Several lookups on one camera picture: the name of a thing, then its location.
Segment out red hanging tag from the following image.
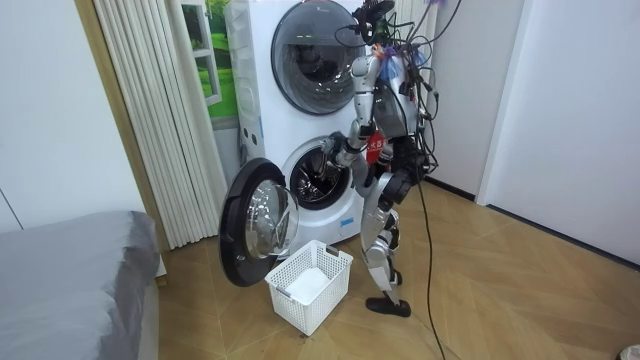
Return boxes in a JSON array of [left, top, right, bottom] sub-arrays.
[[365, 130, 389, 167]]

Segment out white plastic laundry basket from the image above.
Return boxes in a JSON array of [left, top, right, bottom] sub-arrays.
[[264, 239, 355, 337]]

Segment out robot body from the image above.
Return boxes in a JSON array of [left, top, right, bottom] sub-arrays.
[[333, 0, 442, 174]]

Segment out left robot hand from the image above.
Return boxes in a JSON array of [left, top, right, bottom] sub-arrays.
[[321, 131, 348, 162]]

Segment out white stacked washing machines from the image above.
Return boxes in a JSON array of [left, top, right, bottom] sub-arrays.
[[223, 0, 401, 257]]

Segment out robot legs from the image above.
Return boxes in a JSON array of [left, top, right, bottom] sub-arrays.
[[348, 149, 432, 319]]

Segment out round black washer door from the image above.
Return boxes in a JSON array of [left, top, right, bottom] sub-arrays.
[[218, 157, 301, 288]]

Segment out black floor cable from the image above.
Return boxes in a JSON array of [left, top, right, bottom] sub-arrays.
[[413, 167, 448, 360]]

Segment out white cloth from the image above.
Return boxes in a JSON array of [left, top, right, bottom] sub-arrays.
[[285, 266, 332, 304]]

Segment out grey bed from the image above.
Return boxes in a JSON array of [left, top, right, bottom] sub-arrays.
[[0, 209, 162, 360]]

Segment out white pleated curtain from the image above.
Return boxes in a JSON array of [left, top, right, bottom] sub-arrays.
[[92, 0, 230, 251]]

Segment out window landscape wall poster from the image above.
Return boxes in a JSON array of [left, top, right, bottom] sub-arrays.
[[180, 0, 241, 132]]

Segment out cable bundle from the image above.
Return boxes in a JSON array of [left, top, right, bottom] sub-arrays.
[[394, 0, 464, 56]]

